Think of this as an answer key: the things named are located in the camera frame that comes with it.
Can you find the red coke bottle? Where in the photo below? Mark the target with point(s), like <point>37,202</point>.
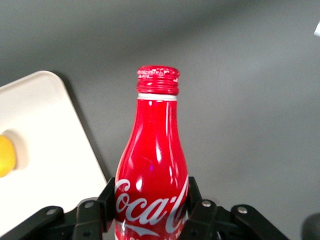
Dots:
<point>155,140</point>

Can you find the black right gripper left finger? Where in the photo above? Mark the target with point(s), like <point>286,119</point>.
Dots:
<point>85,220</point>

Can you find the beige plastic tray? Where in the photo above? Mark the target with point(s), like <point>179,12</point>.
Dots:
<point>50,120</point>

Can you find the yellow lemon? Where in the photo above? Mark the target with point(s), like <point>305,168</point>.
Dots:
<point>6,157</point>

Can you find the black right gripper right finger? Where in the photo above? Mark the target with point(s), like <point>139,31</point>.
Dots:
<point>215,222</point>

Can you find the small white tape piece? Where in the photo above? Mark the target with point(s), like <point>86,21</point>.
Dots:
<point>317,28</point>

